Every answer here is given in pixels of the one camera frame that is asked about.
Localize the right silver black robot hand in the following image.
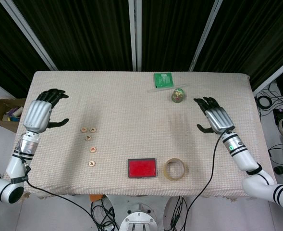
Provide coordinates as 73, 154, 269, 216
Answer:
193, 96, 236, 135

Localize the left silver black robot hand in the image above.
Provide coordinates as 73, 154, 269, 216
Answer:
23, 88, 70, 133

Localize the silver robot base column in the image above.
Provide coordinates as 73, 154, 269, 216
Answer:
119, 211, 160, 231

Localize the white cylinder roll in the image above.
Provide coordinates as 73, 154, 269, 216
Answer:
12, 107, 24, 118

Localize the green gold foil dome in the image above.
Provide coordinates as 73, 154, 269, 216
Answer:
171, 88, 186, 104

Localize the clear plastic straw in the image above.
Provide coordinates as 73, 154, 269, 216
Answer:
148, 83, 189, 93

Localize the green foil packet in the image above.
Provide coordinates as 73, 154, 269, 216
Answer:
153, 72, 174, 89

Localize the yellowish clear tape roll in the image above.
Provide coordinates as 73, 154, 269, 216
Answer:
164, 158, 188, 180

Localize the dark green curtain panel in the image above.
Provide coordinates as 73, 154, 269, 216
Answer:
12, 0, 135, 72
0, 0, 49, 98
196, 0, 283, 84
141, 0, 216, 72

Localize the beige woven tablecloth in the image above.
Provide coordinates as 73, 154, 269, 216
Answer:
2, 70, 278, 199

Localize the red ink pad case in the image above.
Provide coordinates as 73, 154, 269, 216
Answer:
126, 157, 159, 179

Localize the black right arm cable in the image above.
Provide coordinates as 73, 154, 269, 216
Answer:
185, 131, 231, 231

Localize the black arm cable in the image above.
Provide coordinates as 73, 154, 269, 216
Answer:
13, 141, 120, 231
185, 131, 231, 231

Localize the black coiled floor cable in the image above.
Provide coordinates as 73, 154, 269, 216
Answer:
254, 80, 283, 111

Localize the white aluminium frame post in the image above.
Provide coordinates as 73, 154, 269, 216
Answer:
188, 0, 224, 72
251, 54, 283, 93
128, 0, 142, 72
0, 0, 59, 71

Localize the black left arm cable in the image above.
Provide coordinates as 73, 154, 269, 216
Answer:
13, 141, 120, 231

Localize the black floor cable bundle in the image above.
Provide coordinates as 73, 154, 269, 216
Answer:
170, 196, 189, 228
90, 201, 120, 231

